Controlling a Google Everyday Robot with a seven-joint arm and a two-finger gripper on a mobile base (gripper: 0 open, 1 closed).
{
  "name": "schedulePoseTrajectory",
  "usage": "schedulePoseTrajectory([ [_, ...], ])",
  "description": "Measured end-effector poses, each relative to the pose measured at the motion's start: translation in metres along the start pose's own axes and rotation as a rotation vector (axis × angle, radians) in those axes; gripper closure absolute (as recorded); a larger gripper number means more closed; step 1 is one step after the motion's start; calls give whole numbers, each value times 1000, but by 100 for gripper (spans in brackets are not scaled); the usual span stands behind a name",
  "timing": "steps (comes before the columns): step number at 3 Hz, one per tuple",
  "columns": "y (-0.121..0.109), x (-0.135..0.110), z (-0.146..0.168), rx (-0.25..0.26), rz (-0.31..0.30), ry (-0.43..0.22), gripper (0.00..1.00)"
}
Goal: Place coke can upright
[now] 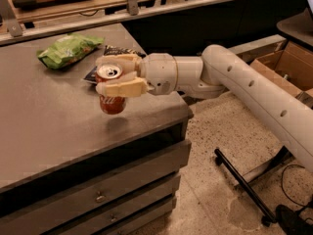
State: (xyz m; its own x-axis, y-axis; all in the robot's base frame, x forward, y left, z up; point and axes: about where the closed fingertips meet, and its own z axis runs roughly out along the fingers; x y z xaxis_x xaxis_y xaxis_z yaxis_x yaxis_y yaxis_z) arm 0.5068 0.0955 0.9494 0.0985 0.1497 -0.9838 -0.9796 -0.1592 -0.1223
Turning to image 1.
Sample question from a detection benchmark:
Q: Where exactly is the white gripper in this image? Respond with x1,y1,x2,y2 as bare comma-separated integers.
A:
96,53,178,98

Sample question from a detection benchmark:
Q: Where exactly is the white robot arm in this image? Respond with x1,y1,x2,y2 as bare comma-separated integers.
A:
96,45,313,171

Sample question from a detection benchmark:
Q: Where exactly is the dark blue vinegar chip bag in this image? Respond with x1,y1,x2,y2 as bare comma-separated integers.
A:
83,45,146,84

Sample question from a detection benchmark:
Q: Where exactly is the green chip bag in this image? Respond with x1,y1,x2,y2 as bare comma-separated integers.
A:
36,33,104,70

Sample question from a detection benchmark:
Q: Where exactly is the grey drawer cabinet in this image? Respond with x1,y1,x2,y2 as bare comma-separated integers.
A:
0,37,192,235

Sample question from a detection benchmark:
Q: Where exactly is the cardboard box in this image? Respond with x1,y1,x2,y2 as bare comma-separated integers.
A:
248,40,313,100

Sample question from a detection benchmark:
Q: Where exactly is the black metal stand base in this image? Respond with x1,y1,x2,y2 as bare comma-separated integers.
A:
214,146,292,227

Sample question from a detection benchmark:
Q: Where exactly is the black cable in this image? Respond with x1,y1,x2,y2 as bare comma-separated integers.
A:
280,164,313,213

